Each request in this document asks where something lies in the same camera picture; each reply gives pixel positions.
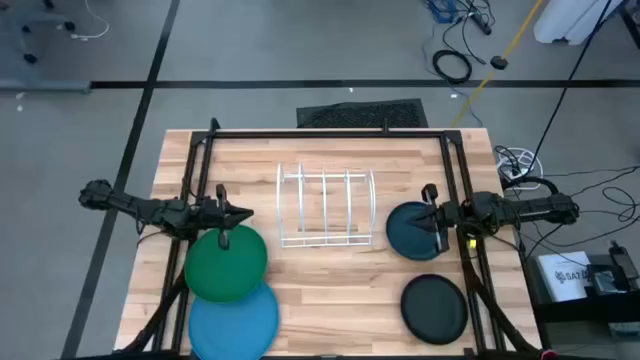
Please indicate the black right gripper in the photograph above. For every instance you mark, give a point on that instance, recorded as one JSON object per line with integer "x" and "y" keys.
{"x": 452, "y": 215}

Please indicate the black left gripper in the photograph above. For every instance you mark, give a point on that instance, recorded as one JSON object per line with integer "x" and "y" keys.
{"x": 212, "y": 215}

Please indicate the small dark teal plate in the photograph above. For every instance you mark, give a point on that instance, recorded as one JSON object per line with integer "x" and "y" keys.
{"x": 405, "y": 240}

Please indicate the large green plate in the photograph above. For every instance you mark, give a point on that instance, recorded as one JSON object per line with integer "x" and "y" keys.
{"x": 225, "y": 272}

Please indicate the small black plate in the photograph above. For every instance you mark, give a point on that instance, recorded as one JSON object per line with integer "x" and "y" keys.
{"x": 434, "y": 310}

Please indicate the large blue plate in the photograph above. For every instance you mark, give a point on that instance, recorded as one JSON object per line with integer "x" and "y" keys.
{"x": 235, "y": 330}

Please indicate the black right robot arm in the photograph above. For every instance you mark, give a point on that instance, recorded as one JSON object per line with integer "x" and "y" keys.
{"x": 540, "y": 207}

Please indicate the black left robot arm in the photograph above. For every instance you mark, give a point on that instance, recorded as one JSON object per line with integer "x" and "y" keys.
{"x": 150, "y": 210}

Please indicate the white power strip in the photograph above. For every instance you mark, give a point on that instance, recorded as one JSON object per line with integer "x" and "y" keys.
{"x": 515, "y": 172}

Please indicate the black floor mat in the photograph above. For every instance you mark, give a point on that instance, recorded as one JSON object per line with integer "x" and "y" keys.
{"x": 360, "y": 115}

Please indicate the white booklet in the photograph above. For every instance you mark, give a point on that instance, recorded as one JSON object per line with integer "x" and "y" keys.
{"x": 562, "y": 277}

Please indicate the black side cart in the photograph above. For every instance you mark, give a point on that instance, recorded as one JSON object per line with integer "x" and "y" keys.
{"x": 575, "y": 312}

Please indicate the small red cap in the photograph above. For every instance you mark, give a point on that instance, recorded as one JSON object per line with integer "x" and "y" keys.
{"x": 546, "y": 354}

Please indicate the small dark screen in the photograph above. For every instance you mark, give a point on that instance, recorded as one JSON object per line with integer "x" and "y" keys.
{"x": 602, "y": 280}

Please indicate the black power strip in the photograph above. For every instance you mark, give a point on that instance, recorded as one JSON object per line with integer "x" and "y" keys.
{"x": 482, "y": 24}

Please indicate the black handheld device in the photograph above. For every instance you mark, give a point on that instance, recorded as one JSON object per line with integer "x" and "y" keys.
{"x": 627, "y": 265}

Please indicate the blue crate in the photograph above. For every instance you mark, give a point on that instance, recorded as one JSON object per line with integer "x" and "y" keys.
{"x": 442, "y": 10}

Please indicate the grey desk foot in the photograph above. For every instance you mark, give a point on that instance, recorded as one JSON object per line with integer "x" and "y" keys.
{"x": 45, "y": 86}

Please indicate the white plastic cover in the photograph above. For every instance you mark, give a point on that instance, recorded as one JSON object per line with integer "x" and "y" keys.
{"x": 570, "y": 22}

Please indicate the black office chair base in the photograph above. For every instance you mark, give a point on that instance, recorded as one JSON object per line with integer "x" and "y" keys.
{"x": 31, "y": 58}

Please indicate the black metal table frame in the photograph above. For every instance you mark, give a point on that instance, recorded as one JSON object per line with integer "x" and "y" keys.
{"x": 325, "y": 134}

